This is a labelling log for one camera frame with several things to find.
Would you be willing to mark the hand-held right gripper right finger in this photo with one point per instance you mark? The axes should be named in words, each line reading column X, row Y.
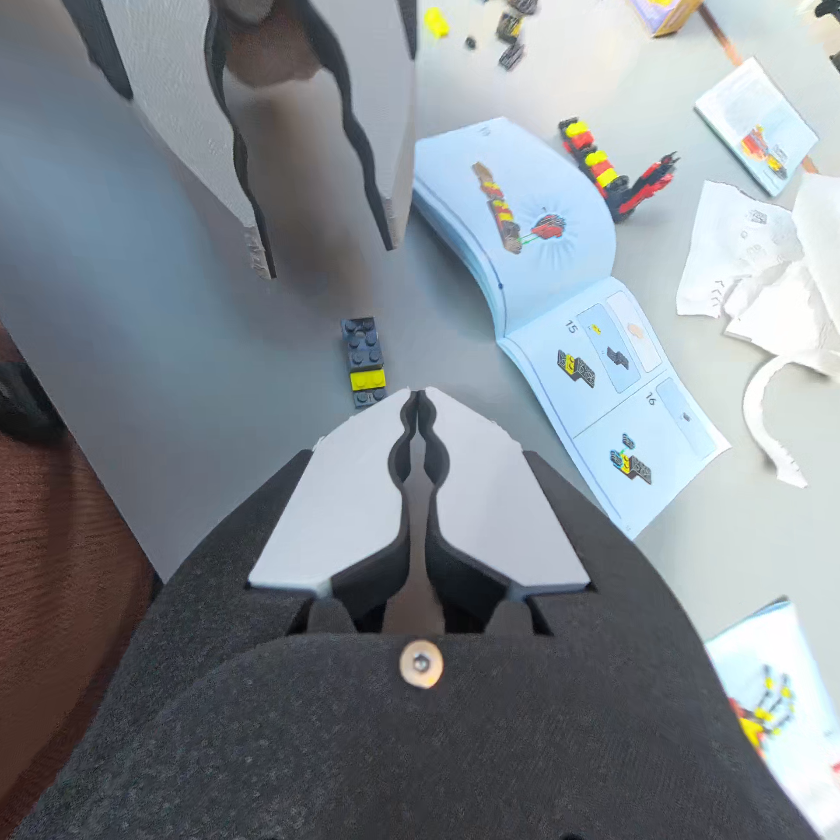
column 505, row 525

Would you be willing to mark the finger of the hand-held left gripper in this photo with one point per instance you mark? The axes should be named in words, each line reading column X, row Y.
column 170, row 85
column 384, row 98

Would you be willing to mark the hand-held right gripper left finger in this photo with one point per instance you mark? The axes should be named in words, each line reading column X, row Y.
column 334, row 512

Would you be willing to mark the small black brick piece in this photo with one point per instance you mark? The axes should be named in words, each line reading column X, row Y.
column 365, row 379

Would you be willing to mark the black and yellow brick piece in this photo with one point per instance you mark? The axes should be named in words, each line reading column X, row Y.
column 510, row 26

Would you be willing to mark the red yellow black brick model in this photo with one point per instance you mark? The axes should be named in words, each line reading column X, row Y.
column 600, row 161

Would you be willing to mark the open blue instruction booklet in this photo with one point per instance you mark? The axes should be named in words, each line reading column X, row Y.
column 558, row 262

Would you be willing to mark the purple and yellow toy box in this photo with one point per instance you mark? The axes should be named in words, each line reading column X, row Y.
column 663, row 13

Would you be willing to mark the scorpion cover instruction booklet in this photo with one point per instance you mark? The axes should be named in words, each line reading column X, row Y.
column 781, row 695

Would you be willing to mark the torn printed white paper bag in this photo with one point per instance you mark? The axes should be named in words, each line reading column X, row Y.
column 728, row 256

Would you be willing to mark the crumpled white paper bag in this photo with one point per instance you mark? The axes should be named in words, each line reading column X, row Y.
column 807, row 315

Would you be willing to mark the small closed instruction booklet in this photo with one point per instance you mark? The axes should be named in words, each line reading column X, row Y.
column 754, row 118

